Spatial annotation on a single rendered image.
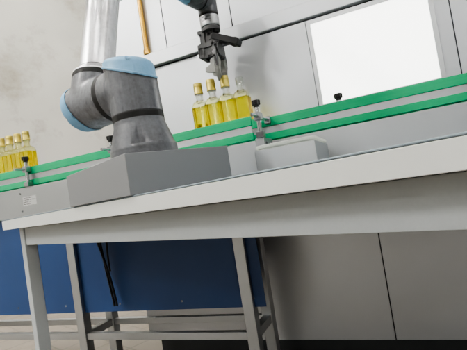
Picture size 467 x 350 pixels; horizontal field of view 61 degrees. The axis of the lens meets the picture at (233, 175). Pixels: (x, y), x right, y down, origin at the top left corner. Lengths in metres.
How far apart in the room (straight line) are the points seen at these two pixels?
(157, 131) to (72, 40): 4.30
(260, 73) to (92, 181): 0.92
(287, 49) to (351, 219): 1.16
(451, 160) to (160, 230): 0.56
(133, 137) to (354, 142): 0.74
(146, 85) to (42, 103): 3.85
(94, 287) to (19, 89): 3.25
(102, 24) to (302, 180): 0.77
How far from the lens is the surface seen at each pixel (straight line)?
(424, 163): 0.42
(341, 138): 1.33
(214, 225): 0.67
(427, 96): 1.36
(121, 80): 0.90
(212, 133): 1.37
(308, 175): 0.48
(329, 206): 0.53
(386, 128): 1.32
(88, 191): 0.94
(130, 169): 0.79
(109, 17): 1.14
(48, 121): 4.69
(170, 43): 1.86
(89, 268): 1.73
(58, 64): 4.94
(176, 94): 1.80
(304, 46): 1.59
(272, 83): 1.59
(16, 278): 2.05
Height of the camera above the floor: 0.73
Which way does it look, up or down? 2 degrees up
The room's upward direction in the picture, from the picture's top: 9 degrees counter-clockwise
